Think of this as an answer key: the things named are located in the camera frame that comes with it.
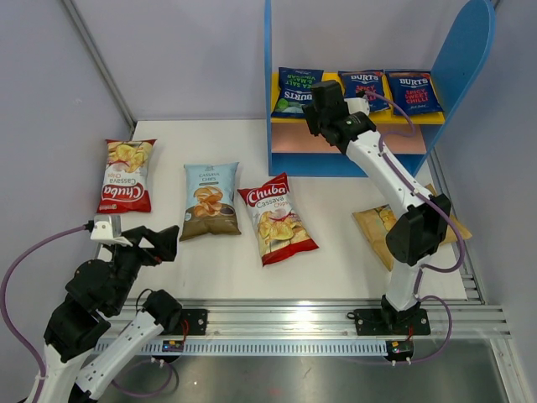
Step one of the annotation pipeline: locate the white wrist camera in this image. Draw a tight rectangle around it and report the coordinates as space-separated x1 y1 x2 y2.
90 214 133 246
344 95 371 116

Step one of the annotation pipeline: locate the yellow chips bag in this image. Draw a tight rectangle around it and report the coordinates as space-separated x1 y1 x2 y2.
352 205 472 272

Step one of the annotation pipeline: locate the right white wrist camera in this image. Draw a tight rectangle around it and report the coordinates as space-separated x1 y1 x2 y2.
344 95 371 116

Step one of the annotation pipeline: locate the blue Burts chilli bag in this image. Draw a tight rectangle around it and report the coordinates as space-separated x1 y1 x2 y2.
384 70 443 117
338 70 390 113

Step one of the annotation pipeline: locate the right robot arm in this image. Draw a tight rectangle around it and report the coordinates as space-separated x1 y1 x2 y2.
303 80 451 336

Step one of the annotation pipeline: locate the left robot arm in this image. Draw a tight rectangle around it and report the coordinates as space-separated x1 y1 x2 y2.
27 225 182 402

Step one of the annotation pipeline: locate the red chuba bag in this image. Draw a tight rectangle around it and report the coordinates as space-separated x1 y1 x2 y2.
238 173 318 266
96 139 156 214

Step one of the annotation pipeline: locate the blue shelf with coloured boards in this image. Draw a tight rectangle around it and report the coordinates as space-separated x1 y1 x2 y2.
266 1 496 177

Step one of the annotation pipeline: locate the light blue cassava chips bag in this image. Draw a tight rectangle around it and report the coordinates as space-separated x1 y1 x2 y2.
180 162 241 241

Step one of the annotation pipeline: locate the aluminium mounting rail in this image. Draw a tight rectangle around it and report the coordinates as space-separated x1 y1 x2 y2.
96 297 511 341

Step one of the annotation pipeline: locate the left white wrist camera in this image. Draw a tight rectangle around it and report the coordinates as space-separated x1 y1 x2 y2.
90 214 133 246

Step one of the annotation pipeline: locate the white slotted cable duct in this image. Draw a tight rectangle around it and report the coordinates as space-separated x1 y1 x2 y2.
94 338 389 356

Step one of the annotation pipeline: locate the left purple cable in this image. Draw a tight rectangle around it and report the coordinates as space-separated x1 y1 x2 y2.
0 224 91 403

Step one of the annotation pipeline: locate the blue Burts sea salt bag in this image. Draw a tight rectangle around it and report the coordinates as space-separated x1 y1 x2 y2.
271 67 324 118

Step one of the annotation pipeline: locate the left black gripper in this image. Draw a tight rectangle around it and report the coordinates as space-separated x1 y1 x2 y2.
108 224 179 313

